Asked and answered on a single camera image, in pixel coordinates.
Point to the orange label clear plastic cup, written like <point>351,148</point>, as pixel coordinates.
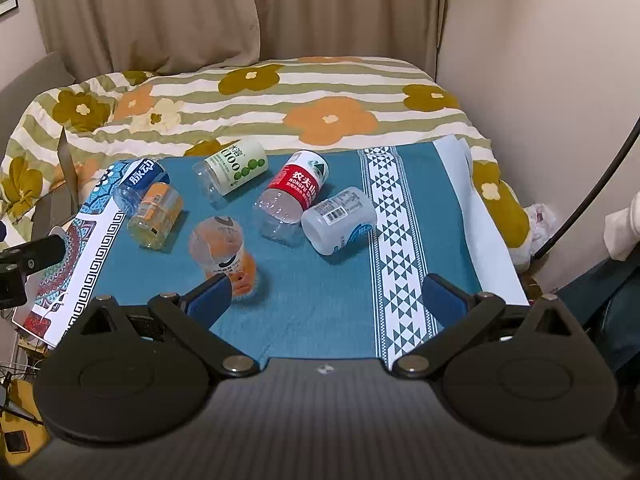
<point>220,250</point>

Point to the white label clear plastic cup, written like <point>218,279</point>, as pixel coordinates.
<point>340,217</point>

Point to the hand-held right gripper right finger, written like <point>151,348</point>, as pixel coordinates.
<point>442,302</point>

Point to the teal patterned cloth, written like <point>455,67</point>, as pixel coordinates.
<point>310,280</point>

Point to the white cloth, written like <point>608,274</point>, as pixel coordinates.
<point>622,232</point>

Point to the floral striped blanket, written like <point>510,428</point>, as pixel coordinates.
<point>330,110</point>

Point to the yellow label clear plastic cup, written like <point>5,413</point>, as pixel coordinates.
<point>155,210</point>

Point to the blue label clear plastic cup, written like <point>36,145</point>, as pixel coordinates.
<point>142,177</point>

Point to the grey upholstered headboard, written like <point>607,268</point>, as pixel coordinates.
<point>30,80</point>

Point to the green label clear plastic cup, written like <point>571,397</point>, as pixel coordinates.
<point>237,165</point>

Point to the red label clear plastic cup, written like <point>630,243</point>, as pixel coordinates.
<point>295,187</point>

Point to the grey laptop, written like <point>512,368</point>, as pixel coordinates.
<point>67,170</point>

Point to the blue denim clothing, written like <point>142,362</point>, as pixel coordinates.
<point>605,305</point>

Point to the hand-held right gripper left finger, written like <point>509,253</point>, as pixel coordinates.
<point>212,301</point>

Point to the white plastic bag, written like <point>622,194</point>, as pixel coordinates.
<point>540,220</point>

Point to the beige curtain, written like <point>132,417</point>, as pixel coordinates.
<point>150,10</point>

